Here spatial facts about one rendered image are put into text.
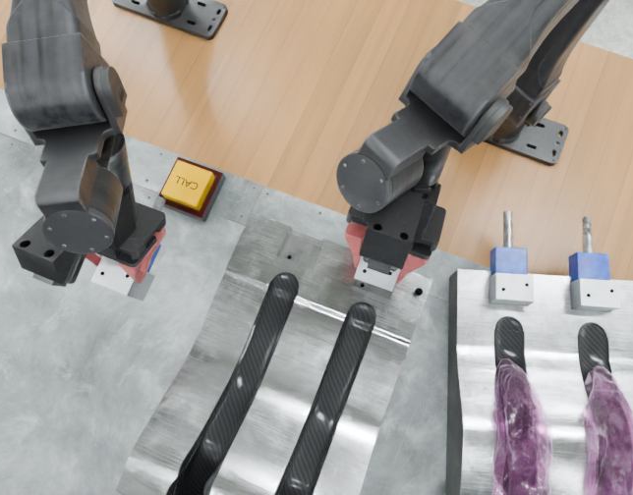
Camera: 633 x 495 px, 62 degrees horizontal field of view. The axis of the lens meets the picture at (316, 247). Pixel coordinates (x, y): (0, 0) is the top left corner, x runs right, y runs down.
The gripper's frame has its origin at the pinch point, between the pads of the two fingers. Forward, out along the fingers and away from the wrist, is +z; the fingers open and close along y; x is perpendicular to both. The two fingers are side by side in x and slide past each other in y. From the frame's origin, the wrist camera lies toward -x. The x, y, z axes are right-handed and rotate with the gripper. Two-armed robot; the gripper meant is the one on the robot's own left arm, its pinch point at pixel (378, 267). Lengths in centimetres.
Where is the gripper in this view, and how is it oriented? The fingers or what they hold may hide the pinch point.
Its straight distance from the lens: 64.6
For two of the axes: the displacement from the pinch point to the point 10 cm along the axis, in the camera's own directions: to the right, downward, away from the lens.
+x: 3.1, -6.2, 7.2
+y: 9.4, 3.2, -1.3
